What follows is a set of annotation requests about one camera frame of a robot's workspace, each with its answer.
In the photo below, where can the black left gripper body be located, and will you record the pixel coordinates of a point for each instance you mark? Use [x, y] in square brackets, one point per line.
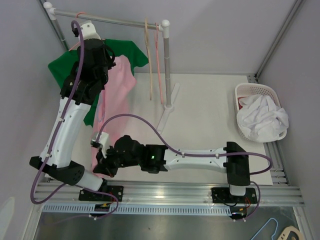
[104, 75]

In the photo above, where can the blue hanger on floor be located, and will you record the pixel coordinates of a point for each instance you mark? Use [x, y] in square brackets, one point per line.
[267, 231]

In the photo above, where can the beige wooden hanger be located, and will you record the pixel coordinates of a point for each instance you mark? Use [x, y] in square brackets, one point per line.
[147, 45]

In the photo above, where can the aluminium rail frame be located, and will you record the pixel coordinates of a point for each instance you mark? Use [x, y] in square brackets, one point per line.
[165, 193]

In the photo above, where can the white slotted cable duct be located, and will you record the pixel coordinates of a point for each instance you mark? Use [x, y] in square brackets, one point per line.
[138, 209]

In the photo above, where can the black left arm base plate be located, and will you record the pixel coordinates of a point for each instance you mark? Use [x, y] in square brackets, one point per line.
[89, 196]

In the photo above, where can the wooden hanger on floor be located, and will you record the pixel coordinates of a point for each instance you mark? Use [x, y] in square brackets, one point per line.
[291, 233]

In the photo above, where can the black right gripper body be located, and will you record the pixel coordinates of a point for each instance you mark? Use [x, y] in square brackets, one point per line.
[112, 162]

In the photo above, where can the white t shirt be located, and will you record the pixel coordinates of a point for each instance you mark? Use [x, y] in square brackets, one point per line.
[261, 120]

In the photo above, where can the pink t shirt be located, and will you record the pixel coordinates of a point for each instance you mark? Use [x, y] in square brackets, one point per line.
[120, 82]

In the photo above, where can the green t shirt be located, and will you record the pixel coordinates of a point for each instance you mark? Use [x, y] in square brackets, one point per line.
[60, 68]

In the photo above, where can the blue plastic hanger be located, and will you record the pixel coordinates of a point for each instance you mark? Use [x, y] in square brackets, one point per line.
[100, 110]

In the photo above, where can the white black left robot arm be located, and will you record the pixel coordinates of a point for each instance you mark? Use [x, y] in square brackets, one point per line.
[87, 79]

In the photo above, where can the pink hanger with green shirt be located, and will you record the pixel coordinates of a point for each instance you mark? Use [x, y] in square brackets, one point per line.
[76, 31]

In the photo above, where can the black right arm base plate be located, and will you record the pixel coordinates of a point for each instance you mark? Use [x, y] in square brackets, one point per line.
[222, 195]

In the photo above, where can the white perforated plastic basket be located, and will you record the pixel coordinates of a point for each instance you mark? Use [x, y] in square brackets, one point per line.
[248, 89]

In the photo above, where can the coral red t shirt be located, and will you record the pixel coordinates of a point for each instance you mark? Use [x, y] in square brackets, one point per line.
[240, 102]

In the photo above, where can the silver white clothes rack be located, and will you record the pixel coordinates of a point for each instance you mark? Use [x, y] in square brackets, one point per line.
[164, 27]

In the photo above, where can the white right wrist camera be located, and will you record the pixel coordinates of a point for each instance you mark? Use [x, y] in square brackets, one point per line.
[100, 141]

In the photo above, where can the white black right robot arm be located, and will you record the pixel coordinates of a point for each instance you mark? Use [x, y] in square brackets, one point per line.
[231, 160]

